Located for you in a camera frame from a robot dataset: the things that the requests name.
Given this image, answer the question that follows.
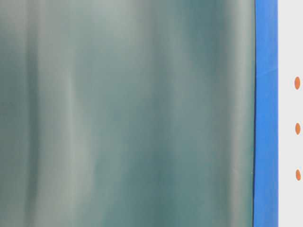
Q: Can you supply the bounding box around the white board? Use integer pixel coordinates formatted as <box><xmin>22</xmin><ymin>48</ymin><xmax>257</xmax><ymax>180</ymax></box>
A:
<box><xmin>278</xmin><ymin>0</ymin><xmax>303</xmax><ymax>227</ymax></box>

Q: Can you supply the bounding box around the grey green backdrop curtain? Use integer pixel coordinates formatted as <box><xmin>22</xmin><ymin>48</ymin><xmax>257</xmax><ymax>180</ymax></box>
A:
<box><xmin>0</xmin><ymin>0</ymin><xmax>255</xmax><ymax>227</ymax></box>

